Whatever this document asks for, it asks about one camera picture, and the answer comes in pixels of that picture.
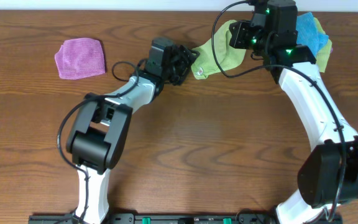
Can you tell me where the light green cloth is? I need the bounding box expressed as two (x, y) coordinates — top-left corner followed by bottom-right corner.
(191, 20), (246, 80)

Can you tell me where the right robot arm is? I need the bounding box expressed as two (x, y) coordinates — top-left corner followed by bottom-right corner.
(229, 0), (358, 223)

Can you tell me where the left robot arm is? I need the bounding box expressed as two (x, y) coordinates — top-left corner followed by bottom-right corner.
(66, 37), (200, 223)

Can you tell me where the blue cloth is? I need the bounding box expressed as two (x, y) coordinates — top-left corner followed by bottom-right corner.
(296, 12), (332, 57)

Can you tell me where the yellow-green cloth in pile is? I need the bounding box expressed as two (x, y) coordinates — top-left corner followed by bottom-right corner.
(314, 18), (333, 73)

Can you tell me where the folded purple cloth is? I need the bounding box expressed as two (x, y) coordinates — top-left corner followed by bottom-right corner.
(55, 38), (106, 80)

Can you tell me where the right black cable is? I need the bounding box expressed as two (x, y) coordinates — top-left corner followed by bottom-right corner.
(210, 0), (348, 222)

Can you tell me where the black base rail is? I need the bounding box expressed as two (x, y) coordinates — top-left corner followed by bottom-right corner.
(27, 212), (344, 224)

